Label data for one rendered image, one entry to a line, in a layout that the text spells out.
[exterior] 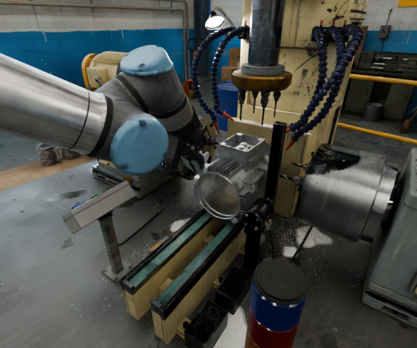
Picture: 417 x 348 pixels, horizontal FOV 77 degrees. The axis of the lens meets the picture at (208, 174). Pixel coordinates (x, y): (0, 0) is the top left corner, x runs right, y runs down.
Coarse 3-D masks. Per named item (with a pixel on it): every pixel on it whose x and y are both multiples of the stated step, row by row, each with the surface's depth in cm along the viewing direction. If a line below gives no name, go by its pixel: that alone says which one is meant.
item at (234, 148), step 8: (232, 136) 86; (240, 136) 87; (248, 136) 87; (224, 144) 80; (232, 144) 87; (240, 144) 84; (248, 144) 87; (256, 144) 80; (264, 144) 84; (224, 152) 80; (232, 152) 79; (240, 152) 77; (248, 152) 76; (256, 152) 81; (240, 160) 78; (248, 160) 77; (256, 160) 82; (248, 168) 79
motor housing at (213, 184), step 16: (224, 160) 80; (208, 176) 86; (224, 176) 74; (240, 176) 77; (256, 176) 79; (208, 192) 87; (224, 192) 92; (240, 192) 74; (256, 192) 79; (208, 208) 85; (224, 208) 86; (240, 208) 75
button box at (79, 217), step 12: (108, 192) 69; (120, 192) 71; (132, 192) 73; (84, 204) 64; (96, 204) 65; (108, 204) 67; (120, 204) 70; (72, 216) 61; (84, 216) 63; (96, 216) 65; (72, 228) 64
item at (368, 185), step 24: (312, 168) 70; (336, 168) 68; (360, 168) 66; (384, 168) 65; (312, 192) 69; (336, 192) 66; (360, 192) 64; (384, 192) 62; (312, 216) 72; (336, 216) 67; (360, 216) 64; (384, 216) 68
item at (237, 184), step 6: (264, 156) 85; (264, 162) 85; (204, 168) 79; (198, 174) 80; (234, 180) 74; (240, 180) 73; (234, 186) 73; (240, 186) 72; (198, 204) 85; (234, 222) 79
